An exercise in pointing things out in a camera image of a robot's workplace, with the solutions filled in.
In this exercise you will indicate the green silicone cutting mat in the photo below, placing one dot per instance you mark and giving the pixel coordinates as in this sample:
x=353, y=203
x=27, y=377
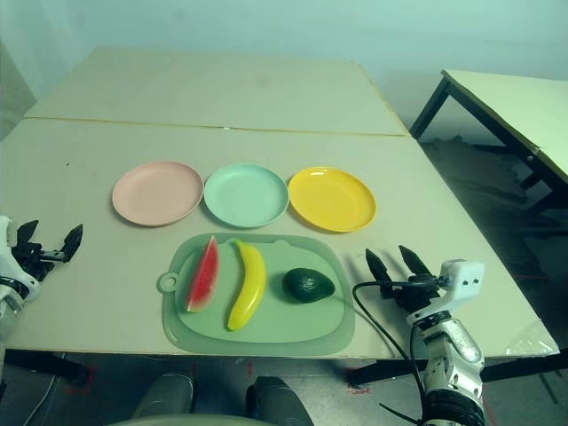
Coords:
x=284, y=324

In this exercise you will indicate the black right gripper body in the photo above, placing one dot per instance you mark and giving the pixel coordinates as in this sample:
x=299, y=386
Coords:
x=417, y=293

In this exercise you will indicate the clear plastic bag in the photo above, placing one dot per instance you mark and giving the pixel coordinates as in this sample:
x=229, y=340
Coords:
x=530, y=339

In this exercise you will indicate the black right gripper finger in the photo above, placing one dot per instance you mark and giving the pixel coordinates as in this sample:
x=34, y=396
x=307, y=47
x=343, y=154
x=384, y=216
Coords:
x=379, y=270
x=415, y=268

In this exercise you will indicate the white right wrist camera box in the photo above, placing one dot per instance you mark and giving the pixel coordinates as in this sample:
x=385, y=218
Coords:
x=463, y=279

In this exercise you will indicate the pink round plate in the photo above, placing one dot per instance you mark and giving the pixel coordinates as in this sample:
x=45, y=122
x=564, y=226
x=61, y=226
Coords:
x=155, y=195

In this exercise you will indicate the side table with black legs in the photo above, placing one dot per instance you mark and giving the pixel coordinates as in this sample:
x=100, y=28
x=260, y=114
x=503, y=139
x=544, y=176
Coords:
x=501, y=106

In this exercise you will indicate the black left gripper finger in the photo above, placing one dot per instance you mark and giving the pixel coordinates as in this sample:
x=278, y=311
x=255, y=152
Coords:
x=72, y=244
x=27, y=233

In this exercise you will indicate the black table frame bar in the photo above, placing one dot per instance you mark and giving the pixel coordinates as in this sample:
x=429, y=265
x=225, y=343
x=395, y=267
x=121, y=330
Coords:
x=523, y=368
x=44, y=365

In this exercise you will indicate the dark green avocado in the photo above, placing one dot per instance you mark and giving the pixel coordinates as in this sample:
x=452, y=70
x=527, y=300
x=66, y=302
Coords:
x=308, y=286

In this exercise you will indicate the grey robot torso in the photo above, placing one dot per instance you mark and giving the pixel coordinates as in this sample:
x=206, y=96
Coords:
x=177, y=421

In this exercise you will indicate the grey left robot leg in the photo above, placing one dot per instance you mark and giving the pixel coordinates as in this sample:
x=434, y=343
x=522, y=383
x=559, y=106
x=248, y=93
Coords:
x=166, y=397

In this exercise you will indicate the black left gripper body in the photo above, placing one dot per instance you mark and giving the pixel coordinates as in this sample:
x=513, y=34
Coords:
x=33, y=262

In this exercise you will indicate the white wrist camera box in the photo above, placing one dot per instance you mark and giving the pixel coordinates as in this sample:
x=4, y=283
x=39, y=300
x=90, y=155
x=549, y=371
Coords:
x=3, y=231
x=463, y=279

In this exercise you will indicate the grey right robot leg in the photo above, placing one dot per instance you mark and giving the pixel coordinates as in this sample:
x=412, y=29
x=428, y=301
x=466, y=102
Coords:
x=275, y=401

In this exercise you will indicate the yellow round plate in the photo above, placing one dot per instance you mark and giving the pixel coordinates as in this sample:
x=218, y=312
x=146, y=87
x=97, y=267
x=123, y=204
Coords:
x=333, y=199

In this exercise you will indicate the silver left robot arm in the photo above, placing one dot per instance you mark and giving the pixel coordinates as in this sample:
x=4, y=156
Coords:
x=9, y=284

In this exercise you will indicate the grey robot leg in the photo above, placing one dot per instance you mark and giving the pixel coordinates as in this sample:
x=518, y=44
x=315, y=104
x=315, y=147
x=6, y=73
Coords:
x=275, y=401
x=166, y=397

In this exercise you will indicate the watermelon slice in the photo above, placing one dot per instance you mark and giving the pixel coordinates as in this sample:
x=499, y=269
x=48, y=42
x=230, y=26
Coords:
x=205, y=279

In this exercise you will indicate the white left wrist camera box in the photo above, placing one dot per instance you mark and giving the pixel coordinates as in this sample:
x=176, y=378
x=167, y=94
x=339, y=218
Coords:
x=3, y=231

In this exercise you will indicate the mint green round plate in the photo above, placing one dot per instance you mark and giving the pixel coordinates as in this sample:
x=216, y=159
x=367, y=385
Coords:
x=246, y=195

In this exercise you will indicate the yellow banana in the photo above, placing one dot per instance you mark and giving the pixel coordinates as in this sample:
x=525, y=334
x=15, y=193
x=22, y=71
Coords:
x=250, y=284

